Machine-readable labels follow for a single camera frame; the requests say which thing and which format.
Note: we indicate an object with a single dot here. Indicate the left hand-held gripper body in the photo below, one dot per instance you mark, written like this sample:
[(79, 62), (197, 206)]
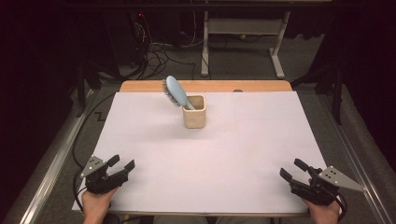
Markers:
[(102, 182)]

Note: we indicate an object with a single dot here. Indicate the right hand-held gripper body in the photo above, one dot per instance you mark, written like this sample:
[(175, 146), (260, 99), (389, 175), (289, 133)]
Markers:
[(317, 191)]

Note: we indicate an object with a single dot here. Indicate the beige square cup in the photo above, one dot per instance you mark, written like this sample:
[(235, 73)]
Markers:
[(194, 119)]

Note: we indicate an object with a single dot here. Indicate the light blue hairbrush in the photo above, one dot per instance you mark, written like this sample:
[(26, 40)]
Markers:
[(177, 91)]

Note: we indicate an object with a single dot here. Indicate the person's right hand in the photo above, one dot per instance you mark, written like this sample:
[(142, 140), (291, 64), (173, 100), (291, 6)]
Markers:
[(323, 214)]

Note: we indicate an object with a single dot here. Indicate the person's left hand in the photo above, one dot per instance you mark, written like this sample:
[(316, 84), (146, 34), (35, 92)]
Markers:
[(95, 207)]

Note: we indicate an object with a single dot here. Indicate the black metal stand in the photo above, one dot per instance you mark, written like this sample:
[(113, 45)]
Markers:
[(336, 93), (81, 90)]

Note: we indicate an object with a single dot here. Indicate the dark computer tower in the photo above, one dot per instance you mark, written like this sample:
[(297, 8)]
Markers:
[(124, 37)]

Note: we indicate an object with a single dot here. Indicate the aluminium rail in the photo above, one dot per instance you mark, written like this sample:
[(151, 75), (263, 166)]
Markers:
[(358, 161), (53, 168)]

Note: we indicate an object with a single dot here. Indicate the white metal desk frame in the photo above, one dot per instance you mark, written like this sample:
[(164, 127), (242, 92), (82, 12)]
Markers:
[(243, 26)]

